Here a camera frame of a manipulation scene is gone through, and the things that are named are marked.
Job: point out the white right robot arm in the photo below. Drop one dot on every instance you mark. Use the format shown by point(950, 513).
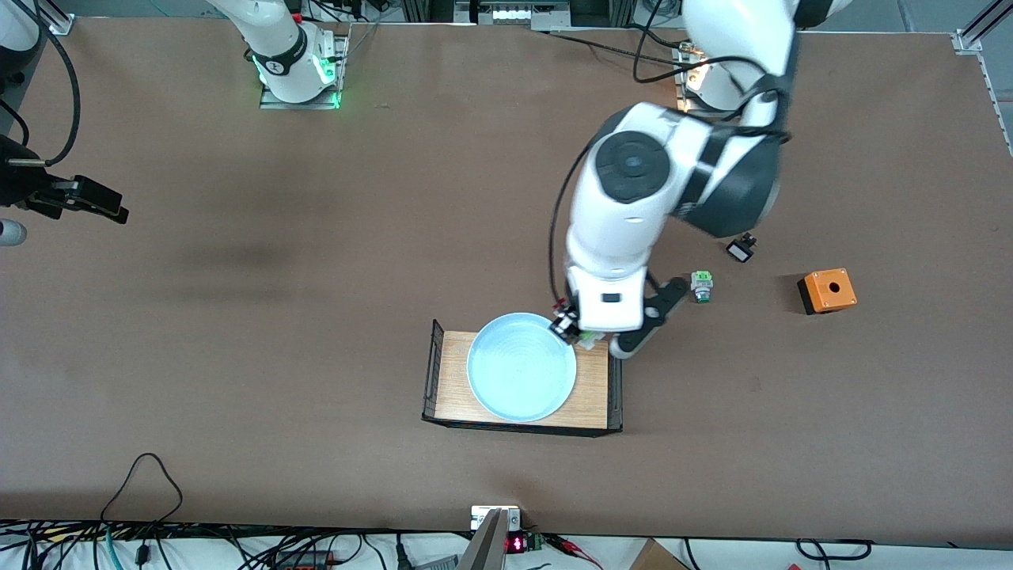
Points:
point(277, 39)

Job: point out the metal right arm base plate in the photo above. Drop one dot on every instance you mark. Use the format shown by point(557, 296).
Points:
point(273, 104)

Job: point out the white green contact block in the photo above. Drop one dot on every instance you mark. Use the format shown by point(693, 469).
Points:
point(589, 340)

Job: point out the white power strip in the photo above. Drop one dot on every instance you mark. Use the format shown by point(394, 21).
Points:
point(514, 14)

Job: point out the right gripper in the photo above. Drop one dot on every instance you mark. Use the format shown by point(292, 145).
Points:
point(24, 185)

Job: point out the aluminium frame profile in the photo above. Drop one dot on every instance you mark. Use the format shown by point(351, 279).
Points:
point(969, 39)
point(55, 20)

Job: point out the light blue plate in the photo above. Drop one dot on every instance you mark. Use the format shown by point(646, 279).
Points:
point(518, 372)

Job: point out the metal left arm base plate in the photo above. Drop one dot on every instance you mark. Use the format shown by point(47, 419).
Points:
point(681, 95)

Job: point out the red digit display module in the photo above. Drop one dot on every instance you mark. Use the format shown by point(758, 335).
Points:
point(516, 545)

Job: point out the green push button switch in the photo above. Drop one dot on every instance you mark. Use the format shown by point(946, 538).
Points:
point(701, 281)

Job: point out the orange button enclosure box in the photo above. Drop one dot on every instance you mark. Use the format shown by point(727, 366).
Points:
point(831, 291)

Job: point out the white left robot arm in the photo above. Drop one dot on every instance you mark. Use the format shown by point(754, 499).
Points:
point(633, 214)

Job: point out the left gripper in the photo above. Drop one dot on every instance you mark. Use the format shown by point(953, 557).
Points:
point(567, 324)

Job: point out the grey metal camera post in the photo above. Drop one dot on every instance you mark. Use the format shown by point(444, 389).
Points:
point(491, 546)

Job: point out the brown cardboard piece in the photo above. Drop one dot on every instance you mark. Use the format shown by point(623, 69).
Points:
point(653, 558)

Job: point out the black square push button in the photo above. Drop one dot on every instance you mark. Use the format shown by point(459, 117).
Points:
point(741, 252)

